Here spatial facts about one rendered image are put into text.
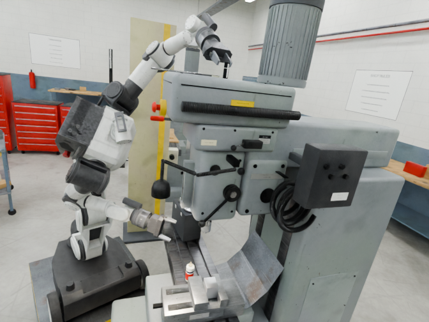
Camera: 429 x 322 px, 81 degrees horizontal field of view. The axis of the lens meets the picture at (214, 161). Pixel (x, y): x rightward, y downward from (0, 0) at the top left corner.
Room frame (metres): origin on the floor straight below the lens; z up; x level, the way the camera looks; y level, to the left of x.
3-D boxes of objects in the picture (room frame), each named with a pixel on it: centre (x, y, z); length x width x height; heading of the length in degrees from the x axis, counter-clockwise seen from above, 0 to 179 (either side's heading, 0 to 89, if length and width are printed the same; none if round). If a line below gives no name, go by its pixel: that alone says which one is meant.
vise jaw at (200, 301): (0.87, 0.00, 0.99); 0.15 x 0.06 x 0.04; 18
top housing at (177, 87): (1.03, -0.01, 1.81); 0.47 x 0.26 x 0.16; 110
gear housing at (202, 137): (1.04, -0.04, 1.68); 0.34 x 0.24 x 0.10; 110
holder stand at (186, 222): (1.44, 0.14, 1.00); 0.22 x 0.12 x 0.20; 30
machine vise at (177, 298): (0.88, -0.02, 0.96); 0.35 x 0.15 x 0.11; 108
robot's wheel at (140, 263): (1.44, 0.42, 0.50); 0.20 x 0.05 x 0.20; 42
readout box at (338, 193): (0.82, -0.40, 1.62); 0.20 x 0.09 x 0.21; 110
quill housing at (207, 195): (1.03, 0.00, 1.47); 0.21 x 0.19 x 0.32; 20
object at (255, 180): (1.10, -0.18, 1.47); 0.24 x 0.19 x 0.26; 20
